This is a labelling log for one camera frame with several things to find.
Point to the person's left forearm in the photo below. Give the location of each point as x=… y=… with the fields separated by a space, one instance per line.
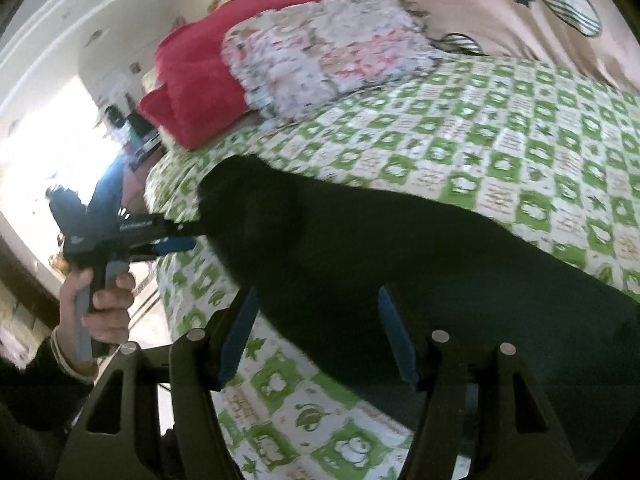
x=30 y=395

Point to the pink quilt with plaid hearts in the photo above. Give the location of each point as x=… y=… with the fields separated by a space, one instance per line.
x=475 y=5

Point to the black pants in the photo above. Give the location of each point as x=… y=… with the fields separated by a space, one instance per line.
x=380 y=245

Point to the floral ruffled pillow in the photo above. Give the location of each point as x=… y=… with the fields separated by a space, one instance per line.
x=320 y=55

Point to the green checked bedsheet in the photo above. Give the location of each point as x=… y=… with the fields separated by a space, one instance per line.
x=500 y=130

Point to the cluttered bedside shelf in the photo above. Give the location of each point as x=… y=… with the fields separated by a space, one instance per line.
x=140 y=137

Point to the dark wooden furniture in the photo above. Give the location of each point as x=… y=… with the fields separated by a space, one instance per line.
x=20 y=270

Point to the red fuzzy blanket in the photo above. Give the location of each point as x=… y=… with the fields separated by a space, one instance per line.
x=192 y=75

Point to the person's left hand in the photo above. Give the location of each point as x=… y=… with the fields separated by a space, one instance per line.
x=112 y=312

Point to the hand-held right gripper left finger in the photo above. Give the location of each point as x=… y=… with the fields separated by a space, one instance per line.
x=239 y=332

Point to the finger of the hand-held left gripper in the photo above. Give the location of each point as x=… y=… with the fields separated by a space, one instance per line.
x=175 y=246
x=182 y=227

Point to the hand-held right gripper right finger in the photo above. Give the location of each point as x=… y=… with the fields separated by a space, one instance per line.
x=397 y=332

